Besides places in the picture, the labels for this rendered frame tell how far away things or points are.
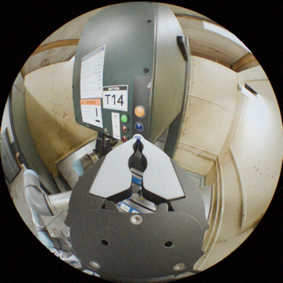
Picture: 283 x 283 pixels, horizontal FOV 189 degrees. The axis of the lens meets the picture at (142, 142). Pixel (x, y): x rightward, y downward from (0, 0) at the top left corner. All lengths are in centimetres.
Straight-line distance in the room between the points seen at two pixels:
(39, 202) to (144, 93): 48
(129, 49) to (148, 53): 6
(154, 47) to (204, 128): 118
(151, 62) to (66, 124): 141
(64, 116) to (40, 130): 43
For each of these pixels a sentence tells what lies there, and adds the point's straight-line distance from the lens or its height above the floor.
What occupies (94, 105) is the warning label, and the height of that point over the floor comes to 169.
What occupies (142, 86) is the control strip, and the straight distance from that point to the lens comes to 23.
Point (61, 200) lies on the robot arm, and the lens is 42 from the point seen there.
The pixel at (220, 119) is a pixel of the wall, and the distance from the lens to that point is 131.
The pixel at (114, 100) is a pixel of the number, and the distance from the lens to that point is 28.
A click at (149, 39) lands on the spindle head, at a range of 26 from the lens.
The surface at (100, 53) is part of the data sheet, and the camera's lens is 37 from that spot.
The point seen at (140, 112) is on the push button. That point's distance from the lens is 23.
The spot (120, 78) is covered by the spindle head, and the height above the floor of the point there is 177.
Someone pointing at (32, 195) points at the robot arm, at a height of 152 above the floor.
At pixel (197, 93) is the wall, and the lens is 123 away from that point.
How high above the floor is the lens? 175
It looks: 33 degrees down
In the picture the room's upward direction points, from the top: 4 degrees clockwise
